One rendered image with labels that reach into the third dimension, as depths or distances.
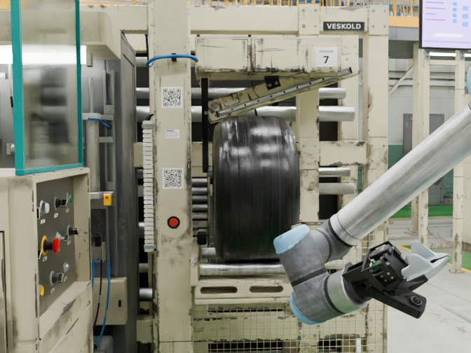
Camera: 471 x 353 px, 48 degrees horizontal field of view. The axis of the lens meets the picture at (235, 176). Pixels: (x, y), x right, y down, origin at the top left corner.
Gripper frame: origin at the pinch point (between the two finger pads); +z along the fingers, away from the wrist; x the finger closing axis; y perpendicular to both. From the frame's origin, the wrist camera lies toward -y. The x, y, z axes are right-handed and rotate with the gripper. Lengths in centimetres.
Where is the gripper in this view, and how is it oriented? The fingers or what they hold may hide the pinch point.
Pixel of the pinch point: (445, 261)
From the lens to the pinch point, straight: 108.0
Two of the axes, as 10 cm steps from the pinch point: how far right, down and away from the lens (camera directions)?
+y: -6.8, -7.1, -1.5
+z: 6.1, -4.4, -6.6
